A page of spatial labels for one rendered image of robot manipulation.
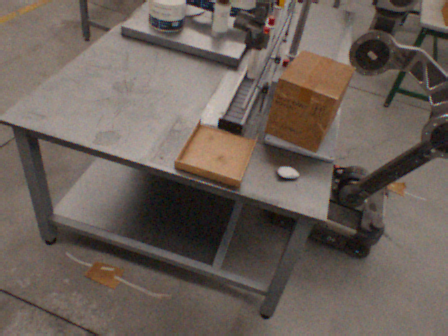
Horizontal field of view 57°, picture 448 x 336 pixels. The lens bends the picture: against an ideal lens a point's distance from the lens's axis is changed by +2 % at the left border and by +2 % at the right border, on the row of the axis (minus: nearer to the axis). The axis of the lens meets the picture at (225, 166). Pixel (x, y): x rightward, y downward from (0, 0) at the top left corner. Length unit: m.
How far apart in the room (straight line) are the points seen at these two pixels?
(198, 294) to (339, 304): 0.75
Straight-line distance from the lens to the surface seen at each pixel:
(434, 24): 3.71
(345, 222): 2.40
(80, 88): 1.98
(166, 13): 2.35
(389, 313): 2.47
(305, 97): 1.63
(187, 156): 1.61
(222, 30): 2.38
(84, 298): 2.20
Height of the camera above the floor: 1.90
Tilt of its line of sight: 42 degrees down
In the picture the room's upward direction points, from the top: 11 degrees clockwise
